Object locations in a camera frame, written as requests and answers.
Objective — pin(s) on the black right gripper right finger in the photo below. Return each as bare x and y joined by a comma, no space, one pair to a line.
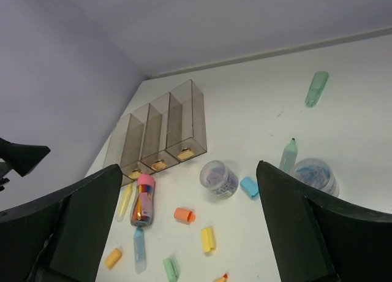
318,237

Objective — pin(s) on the clear paperclip jar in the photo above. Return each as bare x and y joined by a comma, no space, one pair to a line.
317,174
219,179

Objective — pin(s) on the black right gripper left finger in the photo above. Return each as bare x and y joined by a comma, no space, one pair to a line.
61,236

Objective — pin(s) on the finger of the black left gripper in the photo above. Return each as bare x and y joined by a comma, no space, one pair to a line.
23,158

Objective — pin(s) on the orange highlighter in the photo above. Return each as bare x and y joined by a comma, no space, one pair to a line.
223,278

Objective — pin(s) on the smoky clear drawer organizer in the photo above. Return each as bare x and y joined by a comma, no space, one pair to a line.
160,134

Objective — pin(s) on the green capped highlighter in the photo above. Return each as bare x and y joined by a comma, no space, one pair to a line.
316,88

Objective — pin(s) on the green highlighter with tip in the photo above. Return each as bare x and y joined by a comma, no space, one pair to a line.
288,158

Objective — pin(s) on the yellow highlighter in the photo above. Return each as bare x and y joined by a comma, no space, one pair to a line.
124,202

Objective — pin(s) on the blue highlighter cap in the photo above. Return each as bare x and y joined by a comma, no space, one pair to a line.
249,186

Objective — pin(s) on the green highlighter cap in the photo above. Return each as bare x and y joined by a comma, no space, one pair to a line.
170,269

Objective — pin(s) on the blue highlighter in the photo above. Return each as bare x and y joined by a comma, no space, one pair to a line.
139,251

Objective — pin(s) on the pink capped pen tube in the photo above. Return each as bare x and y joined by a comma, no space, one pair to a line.
142,209

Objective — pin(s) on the orange yellow highlighter cap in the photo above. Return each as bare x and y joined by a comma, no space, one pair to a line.
113,258

